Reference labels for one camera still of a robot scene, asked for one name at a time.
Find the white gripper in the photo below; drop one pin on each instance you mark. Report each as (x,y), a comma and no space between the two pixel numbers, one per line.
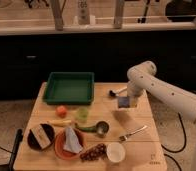
(134,91)

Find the blue sponge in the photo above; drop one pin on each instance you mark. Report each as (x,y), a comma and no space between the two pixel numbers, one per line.
(123,102)

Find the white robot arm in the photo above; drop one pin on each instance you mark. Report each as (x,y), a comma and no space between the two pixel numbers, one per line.
(142,77)

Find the green plastic tray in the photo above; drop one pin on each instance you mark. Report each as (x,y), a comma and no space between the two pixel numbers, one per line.
(70,88)

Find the silver fork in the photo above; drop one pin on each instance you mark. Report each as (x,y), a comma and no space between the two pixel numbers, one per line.
(126,136)

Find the green plastic cup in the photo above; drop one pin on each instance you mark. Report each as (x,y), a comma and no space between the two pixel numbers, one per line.
(82,114)

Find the purple grape bunch toy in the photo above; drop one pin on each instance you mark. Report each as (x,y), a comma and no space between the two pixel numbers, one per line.
(94,153)

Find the orange fruit toy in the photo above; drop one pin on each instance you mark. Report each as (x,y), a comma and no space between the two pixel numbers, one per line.
(61,111)

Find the light blue cloth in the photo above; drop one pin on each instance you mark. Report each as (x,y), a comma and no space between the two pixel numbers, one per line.
(72,143)

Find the yellow banana toy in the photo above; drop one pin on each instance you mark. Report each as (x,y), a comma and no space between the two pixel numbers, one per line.
(60,123)

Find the orange plate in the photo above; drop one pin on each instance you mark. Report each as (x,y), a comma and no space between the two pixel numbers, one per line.
(60,142)

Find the dark brown bowl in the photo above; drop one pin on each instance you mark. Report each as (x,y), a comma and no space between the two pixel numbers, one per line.
(32,142)

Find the black pole left of table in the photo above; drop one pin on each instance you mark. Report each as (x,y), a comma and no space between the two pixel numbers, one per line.
(18,139)

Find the green handled metal measuring cup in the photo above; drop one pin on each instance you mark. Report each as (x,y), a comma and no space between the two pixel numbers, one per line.
(101,128)

